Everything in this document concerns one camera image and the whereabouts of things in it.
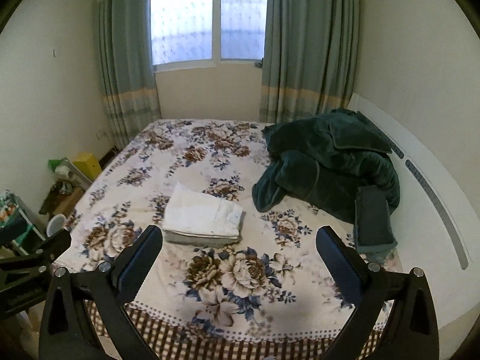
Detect dark folded pants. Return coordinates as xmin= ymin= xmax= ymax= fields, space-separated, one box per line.
xmin=353 ymin=186 xmax=397 ymax=254

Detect white pants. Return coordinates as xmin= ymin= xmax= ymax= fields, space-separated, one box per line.
xmin=162 ymin=182 xmax=243 ymax=222

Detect floral bed sheet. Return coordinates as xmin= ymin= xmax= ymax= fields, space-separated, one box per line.
xmin=57 ymin=115 xmax=400 ymax=359

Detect green white shelf rack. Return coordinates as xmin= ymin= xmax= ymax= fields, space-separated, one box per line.
xmin=1 ymin=189 xmax=46 ymax=256

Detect white cup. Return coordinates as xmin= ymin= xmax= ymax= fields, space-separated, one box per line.
xmin=46 ymin=214 xmax=66 ymax=237

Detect teal curtain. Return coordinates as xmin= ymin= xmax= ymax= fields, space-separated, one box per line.
xmin=94 ymin=0 xmax=161 ymax=148
xmin=259 ymin=0 xmax=360 ymax=123

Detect brown cardboard box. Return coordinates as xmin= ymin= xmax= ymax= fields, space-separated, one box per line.
xmin=38 ymin=180 xmax=85 ymax=218

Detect yellow box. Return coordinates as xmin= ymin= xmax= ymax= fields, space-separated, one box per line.
xmin=72 ymin=152 xmax=102 ymax=180

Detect white bed headboard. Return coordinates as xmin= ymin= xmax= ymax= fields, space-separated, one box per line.
xmin=349 ymin=94 xmax=479 ymax=328

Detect left teal curtain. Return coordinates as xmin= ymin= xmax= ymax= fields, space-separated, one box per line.
xmin=94 ymin=0 xmax=161 ymax=148

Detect grey folded garment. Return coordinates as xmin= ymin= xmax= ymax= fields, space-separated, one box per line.
xmin=162 ymin=211 xmax=244 ymax=247

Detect window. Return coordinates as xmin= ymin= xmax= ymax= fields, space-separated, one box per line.
xmin=151 ymin=0 xmax=267 ymax=71

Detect right teal curtain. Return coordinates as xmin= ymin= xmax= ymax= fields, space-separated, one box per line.
xmin=259 ymin=0 xmax=360 ymax=123

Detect dark green blanket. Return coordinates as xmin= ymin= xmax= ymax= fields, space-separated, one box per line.
xmin=251 ymin=109 xmax=400 ymax=224

